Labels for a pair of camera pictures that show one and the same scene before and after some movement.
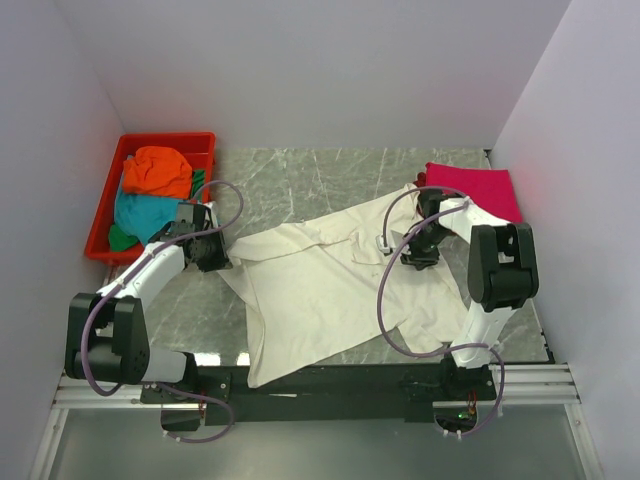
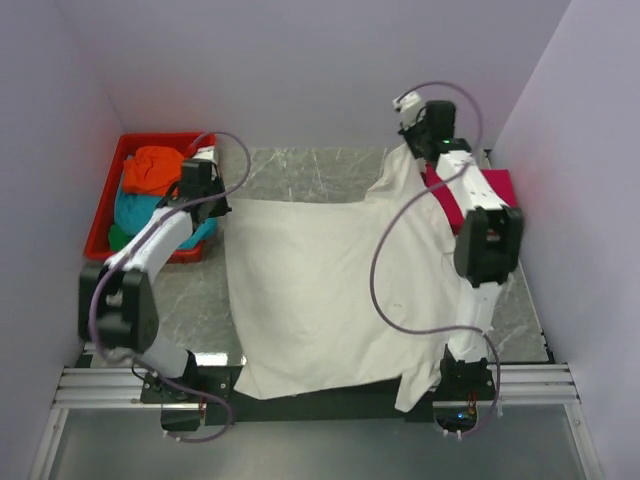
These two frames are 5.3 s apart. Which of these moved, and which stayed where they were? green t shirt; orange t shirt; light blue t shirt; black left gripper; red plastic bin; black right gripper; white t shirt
Moved: white t shirt; black right gripper; black left gripper
Stayed: orange t shirt; light blue t shirt; red plastic bin; green t shirt
